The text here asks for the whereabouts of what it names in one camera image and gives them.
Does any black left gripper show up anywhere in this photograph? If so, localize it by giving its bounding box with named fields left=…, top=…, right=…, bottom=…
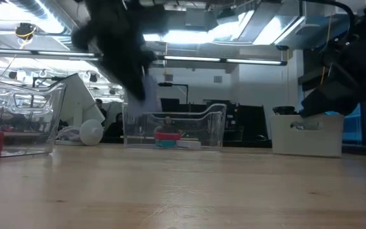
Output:
left=71, top=0, right=168, bottom=102

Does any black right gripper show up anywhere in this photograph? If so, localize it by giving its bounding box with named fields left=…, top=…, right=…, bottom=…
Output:
left=299, top=31, right=366, bottom=118

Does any lavender block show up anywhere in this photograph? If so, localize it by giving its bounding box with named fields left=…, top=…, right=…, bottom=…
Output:
left=125, top=74, right=164, bottom=117

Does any teal block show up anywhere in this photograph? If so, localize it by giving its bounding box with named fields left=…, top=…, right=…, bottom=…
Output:
left=156, top=139, right=177, bottom=149

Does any white block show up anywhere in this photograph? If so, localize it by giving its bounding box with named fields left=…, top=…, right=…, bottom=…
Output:
left=175, top=140, right=202, bottom=150

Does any person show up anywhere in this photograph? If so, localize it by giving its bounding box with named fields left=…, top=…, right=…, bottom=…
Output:
left=94, top=97, right=108, bottom=120
left=102, top=112, right=124, bottom=143
left=154, top=116, right=184, bottom=134

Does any white cylindrical lamp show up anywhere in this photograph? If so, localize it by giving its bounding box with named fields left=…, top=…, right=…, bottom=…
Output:
left=55, top=73, right=106, bottom=146

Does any linear ceiling light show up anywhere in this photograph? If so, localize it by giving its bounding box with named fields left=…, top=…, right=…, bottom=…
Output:
left=0, top=47, right=288, bottom=66

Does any clear plastic bin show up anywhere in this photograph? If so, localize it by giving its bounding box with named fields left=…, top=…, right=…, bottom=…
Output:
left=0, top=78, right=67, bottom=160
left=121, top=102, right=227, bottom=151

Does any black background rig frame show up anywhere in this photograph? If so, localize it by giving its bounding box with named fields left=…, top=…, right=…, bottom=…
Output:
left=157, top=81, right=189, bottom=104

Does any white storage bin with handles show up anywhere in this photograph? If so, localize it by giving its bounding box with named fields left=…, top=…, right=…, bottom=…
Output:
left=270, top=113, right=345, bottom=158

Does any yellow hanging cable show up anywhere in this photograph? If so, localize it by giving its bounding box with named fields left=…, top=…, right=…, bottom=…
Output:
left=320, top=14, right=334, bottom=86

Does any white coiled cable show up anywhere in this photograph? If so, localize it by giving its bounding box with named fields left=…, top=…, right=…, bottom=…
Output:
left=55, top=126, right=82, bottom=142

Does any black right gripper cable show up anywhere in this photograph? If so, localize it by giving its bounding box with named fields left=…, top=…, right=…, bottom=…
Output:
left=299, top=0, right=357, bottom=28

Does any black ceiling cable reel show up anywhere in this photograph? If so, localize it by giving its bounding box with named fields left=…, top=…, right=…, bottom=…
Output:
left=14, top=22, right=37, bottom=50

